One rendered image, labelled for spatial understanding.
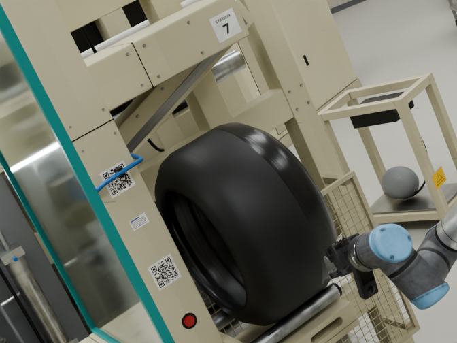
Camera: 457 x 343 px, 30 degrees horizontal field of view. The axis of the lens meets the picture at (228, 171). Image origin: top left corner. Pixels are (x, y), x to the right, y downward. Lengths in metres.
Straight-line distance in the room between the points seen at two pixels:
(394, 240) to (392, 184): 2.97
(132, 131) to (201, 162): 0.44
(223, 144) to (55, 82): 0.49
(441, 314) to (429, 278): 2.07
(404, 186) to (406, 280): 2.94
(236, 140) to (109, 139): 0.36
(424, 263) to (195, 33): 1.07
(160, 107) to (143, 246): 0.59
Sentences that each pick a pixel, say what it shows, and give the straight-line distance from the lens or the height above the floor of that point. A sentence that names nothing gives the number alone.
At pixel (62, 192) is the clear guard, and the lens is 1.60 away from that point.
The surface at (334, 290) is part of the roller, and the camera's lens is 2.54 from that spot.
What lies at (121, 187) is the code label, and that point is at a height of 1.49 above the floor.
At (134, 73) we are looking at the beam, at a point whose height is 1.70.
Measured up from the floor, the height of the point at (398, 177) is 0.30.
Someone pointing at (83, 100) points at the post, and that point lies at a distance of 2.23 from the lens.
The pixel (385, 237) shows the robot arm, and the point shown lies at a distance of 1.97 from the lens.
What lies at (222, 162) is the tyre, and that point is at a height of 1.42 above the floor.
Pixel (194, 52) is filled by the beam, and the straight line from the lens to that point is 2.64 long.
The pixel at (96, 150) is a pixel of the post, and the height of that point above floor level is 1.60.
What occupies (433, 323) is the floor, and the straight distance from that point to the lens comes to 4.03.
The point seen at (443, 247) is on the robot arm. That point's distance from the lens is 2.08.
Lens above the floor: 2.00
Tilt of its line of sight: 15 degrees down
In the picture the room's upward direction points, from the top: 25 degrees counter-clockwise
